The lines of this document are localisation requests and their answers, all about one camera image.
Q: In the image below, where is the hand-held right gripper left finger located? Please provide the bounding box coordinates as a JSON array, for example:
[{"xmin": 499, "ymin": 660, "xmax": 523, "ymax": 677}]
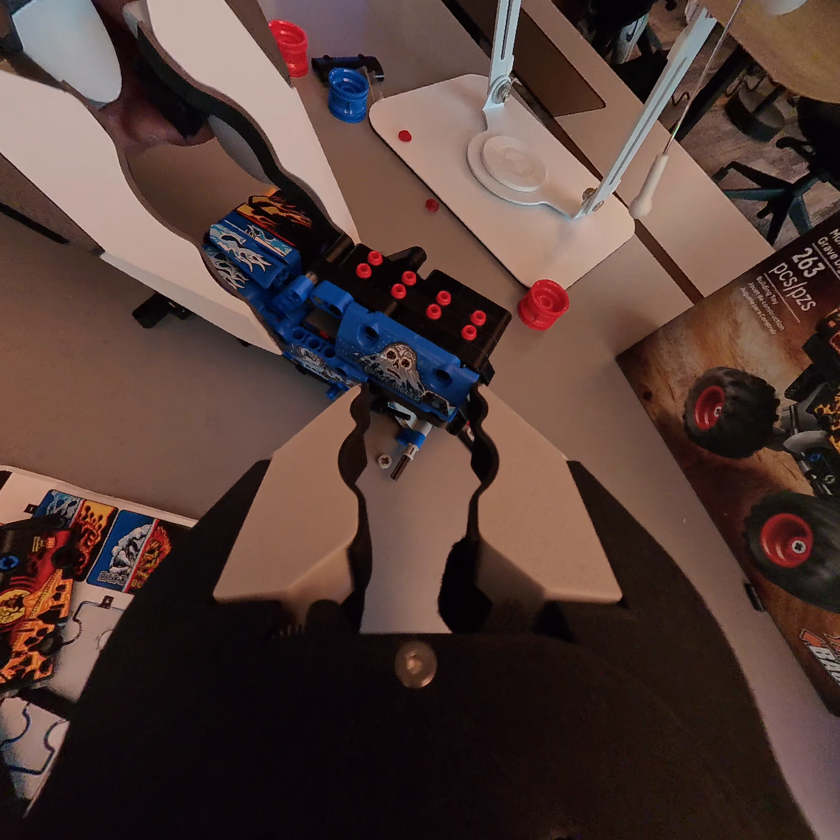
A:
[{"xmin": 212, "ymin": 386, "xmax": 375, "ymax": 634}]

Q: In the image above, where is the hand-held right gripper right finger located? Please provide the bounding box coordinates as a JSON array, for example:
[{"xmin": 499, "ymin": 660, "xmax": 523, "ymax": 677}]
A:
[{"xmin": 436, "ymin": 386, "xmax": 623, "ymax": 634}]

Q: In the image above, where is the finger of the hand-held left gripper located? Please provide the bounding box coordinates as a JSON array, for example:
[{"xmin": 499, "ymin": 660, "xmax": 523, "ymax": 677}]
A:
[
  {"xmin": 123, "ymin": 0, "xmax": 360, "ymax": 244},
  {"xmin": 0, "ymin": 69, "xmax": 284, "ymax": 357}
]

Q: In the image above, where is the black blue brick truck model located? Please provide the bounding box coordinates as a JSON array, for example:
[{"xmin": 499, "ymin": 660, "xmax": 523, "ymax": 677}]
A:
[{"xmin": 202, "ymin": 187, "xmax": 513, "ymax": 483}]

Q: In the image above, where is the black skull sticker panel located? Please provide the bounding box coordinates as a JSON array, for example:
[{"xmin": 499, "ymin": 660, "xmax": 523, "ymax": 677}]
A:
[{"xmin": 0, "ymin": 515, "xmax": 86, "ymax": 697}]

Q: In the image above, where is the red wheel hub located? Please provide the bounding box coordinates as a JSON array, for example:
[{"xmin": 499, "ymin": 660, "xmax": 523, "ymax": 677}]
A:
[
  {"xmin": 268, "ymin": 20, "xmax": 309, "ymax": 80},
  {"xmin": 517, "ymin": 279, "xmax": 571, "ymax": 331}
]

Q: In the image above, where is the blue wheel hub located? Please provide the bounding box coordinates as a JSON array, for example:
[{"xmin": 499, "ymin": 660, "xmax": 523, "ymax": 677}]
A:
[{"xmin": 327, "ymin": 67, "xmax": 370, "ymax": 123}]

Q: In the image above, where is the black connector block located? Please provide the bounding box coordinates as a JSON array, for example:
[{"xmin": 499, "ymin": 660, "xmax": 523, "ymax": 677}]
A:
[{"xmin": 311, "ymin": 54, "xmax": 385, "ymax": 83}]

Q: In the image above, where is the monster truck set box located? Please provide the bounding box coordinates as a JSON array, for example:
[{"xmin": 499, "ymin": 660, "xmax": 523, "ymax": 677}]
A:
[{"xmin": 617, "ymin": 210, "xmax": 840, "ymax": 716}]

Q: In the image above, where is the sticker sheet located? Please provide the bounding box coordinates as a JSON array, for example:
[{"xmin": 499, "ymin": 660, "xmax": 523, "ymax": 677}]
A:
[{"xmin": 0, "ymin": 466, "xmax": 198, "ymax": 821}]

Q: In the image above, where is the black office chair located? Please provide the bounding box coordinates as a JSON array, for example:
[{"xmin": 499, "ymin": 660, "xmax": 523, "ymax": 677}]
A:
[{"xmin": 712, "ymin": 98, "xmax": 840, "ymax": 247}]

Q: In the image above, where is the wooden book stand tray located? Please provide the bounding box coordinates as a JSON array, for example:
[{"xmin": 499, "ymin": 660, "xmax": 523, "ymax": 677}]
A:
[{"xmin": 696, "ymin": 0, "xmax": 840, "ymax": 102}]

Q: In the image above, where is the wire page holder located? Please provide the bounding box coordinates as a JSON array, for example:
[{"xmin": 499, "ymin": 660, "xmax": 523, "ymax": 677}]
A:
[{"xmin": 629, "ymin": 0, "xmax": 746, "ymax": 221}]

